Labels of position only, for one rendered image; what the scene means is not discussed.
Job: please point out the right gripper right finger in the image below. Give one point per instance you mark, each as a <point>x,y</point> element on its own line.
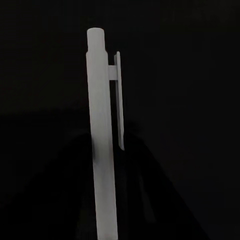
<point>174,220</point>

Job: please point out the desk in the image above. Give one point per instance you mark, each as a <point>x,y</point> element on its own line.
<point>180,80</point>

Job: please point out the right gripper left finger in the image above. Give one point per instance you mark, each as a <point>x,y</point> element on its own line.
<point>48,207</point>

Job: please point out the pen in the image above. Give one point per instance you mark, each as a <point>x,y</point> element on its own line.
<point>99,75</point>

